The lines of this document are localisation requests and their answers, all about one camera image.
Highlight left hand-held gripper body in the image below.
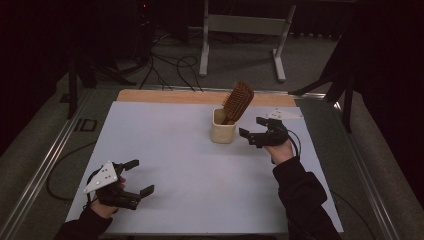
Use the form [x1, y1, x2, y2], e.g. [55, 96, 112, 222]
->
[83, 160, 143, 211]

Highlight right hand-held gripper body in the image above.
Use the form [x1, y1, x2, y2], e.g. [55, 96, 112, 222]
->
[247, 108, 305, 149]

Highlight cream square cup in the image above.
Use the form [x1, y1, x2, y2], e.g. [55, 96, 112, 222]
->
[210, 107, 238, 145]

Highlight brown wooden hairbrush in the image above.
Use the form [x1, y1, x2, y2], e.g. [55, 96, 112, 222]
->
[221, 80, 255, 126]

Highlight person's left hand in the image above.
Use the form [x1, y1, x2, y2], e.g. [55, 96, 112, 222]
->
[89, 175, 128, 220]

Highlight person's right hand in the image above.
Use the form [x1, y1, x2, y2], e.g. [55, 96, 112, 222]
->
[263, 139, 296, 166]

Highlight white table mat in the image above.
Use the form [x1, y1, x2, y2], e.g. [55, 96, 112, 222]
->
[65, 100, 345, 235]

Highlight wooden table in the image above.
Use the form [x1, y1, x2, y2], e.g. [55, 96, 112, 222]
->
[116, 88, 297, 108]

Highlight black metal stand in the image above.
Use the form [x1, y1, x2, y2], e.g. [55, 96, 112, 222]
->
[65, 49, 138, 120]
[287, 19, 360, 134]

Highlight white metal stand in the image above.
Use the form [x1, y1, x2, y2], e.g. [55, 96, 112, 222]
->
[198, 0, 297, 84]

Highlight dark equipment rack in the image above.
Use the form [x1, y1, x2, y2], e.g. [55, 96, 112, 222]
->
[98, 0, 158, 69]

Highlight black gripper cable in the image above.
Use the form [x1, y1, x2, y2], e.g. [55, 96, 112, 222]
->
[45, 141, 98, 202]
[271, 128, 378, 240]

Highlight aluminium rail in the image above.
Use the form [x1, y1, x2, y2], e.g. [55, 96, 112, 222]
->
[333, 101, 402, 240]
[0, 89, 95, 240]

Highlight black floor cables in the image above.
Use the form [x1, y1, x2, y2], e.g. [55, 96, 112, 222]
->
[138, 49, 205, 93]

